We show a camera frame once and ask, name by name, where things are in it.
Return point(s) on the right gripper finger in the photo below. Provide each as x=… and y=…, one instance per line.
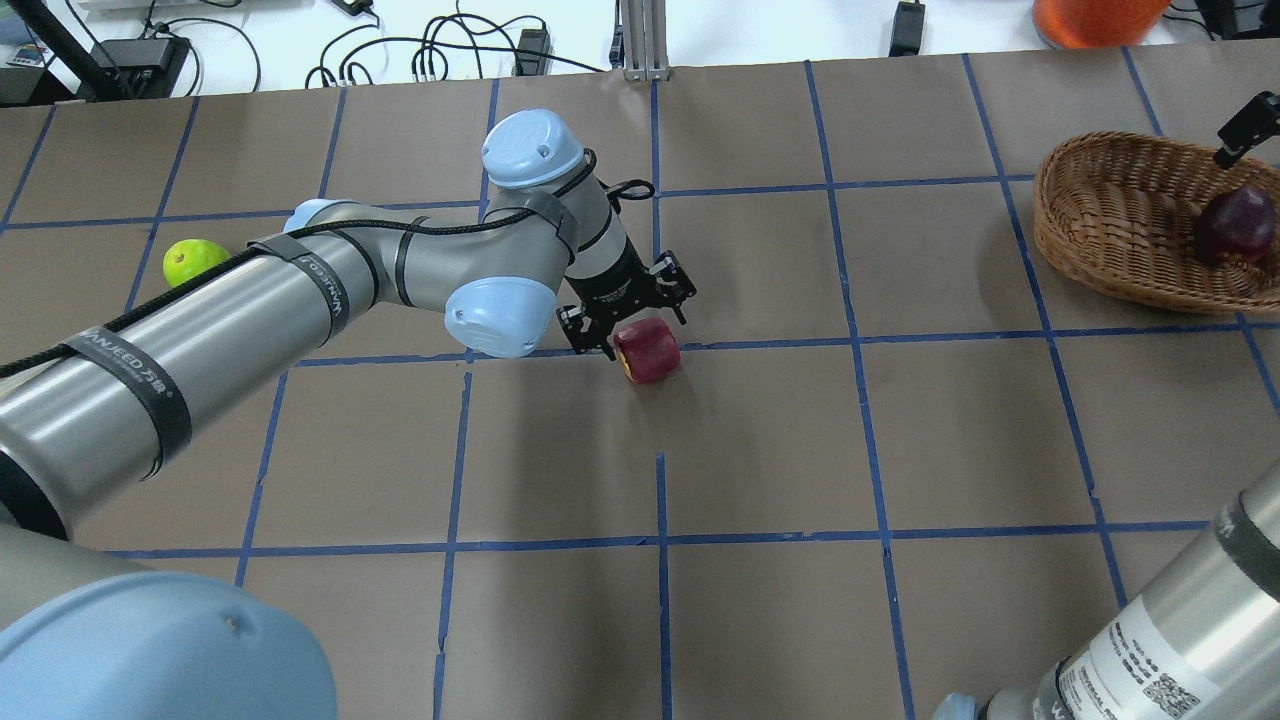
x=1255, y=123

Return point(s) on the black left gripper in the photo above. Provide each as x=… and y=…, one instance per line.
x=616, y=281

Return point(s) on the red apple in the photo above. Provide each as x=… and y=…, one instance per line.
x=648, y=350

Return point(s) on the dark purple apple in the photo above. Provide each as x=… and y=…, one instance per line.
x=1235, y=227

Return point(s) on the green apple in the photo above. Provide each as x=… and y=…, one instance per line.
x=186, y=259

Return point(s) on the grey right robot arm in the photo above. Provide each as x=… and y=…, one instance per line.
x=905, y=473

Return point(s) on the woven wicker basket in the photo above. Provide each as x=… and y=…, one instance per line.
x=1115, y=212

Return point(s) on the orange bucket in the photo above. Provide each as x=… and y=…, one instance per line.
x=1089, y=24

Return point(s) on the black power adapter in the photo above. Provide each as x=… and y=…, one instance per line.
x=532, y=54

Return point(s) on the aluminium frame post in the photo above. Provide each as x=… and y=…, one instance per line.
x=644, y=40

